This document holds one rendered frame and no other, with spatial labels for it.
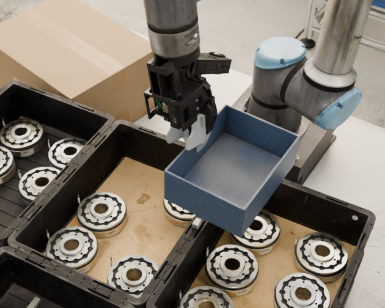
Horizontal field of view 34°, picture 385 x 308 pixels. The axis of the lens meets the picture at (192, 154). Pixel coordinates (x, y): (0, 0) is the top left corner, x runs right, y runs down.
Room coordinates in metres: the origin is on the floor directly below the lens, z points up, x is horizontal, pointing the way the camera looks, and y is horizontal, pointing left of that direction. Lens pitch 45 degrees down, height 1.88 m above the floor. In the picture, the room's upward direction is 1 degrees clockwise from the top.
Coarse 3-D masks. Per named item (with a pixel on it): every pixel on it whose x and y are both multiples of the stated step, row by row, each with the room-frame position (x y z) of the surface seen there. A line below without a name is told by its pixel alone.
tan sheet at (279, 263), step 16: (288, 224) 0.85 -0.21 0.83; (224, 240) 0.81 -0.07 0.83; (288, 240) 0.81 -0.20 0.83; (256, 256) 0.77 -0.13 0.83; (272, 256) 0.77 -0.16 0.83; (288, 256) 0.77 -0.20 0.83; (320, 256) 0.77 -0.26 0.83; (272, 272) 0.73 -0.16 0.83; (288, 272) 0.73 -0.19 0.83; (192, 288) 0.69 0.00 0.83; (256, 288) 0.69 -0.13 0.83; (272, 288) 0.69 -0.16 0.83; (336, 288) 0.70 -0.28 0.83; (240, 304) 0.66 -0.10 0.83; (256, 304) 0.66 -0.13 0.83; (272, 304) 0.66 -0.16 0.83
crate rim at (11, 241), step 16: (112, 128) 1.04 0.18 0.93; (144, 128) 1.04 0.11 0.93; (96, 144) 0.99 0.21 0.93; (176, 144) 0.99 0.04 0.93; (80, 160) 0.94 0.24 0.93; (64, 176) 0.89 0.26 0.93; (32, 256) 0.69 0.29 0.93; (176, 256) 0.69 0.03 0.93; (64, 272) 0.66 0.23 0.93; (80, 272) 0.66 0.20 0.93; (112, 288) 0.62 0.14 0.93; (144, 304) 0.60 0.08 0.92
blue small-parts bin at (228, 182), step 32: (224, 128) 0.87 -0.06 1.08; (256, 128) 0.84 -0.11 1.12; (192, 160) 0.78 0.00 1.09; (224, 160) 0.80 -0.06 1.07; (256, 160) 0.80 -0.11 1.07; (288, 160) 0.77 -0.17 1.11; (192, 192) 0.68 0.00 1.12; (224, 192) 0.72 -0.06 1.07; (256, 192) 0.67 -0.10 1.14; (224, 224) 0.65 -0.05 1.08
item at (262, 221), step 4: (256, 220) 0.84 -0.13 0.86; (260, 220) 0.83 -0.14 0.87; (264, 220) 0.83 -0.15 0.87; (264, 224) 0.82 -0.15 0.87; (248, 228) 0.81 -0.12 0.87; (264, 228) 0.81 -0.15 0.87; (248, 232) 0.80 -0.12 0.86; (252, 232) 0.80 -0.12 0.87; (256, 232) 0.80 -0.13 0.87; (260, 232) 0.80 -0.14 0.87; (264, 232) 0.81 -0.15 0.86
